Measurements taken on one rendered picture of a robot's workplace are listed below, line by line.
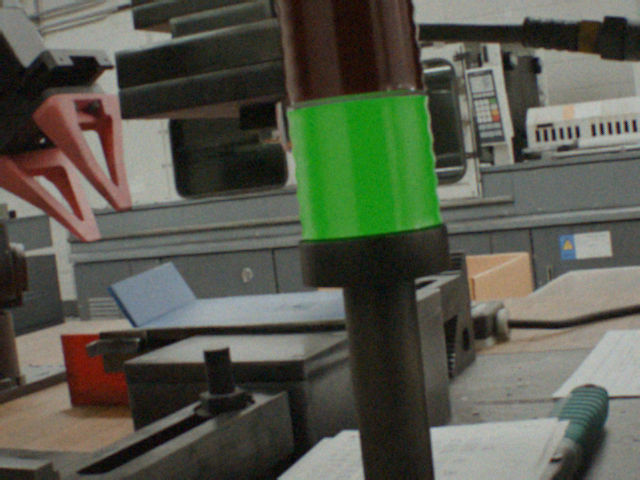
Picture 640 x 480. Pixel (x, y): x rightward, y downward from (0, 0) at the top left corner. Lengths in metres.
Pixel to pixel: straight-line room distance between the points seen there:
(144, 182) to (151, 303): 5.64
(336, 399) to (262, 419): 0.07
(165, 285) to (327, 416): 0.20
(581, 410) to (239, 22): 0.27
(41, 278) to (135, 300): 7.32
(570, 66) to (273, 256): 2.57
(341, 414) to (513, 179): 4.70
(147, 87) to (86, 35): 8.62
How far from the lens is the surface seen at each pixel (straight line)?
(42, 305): 7.93
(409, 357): 0.27
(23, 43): 0.65
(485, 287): 2.89
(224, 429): 0.41
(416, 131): 0.26
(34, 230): 7.93
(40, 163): 0.66
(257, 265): 5.84
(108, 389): 0.83
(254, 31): 0.49
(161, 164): 6.18
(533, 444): 0.41
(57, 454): 0.62
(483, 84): 5.07
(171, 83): 0.51
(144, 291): 0.63
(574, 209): 5.10
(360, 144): 0.26
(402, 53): 0.26
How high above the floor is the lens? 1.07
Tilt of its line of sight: 4 degrees down
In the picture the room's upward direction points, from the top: 7 degrees counter-clockwise
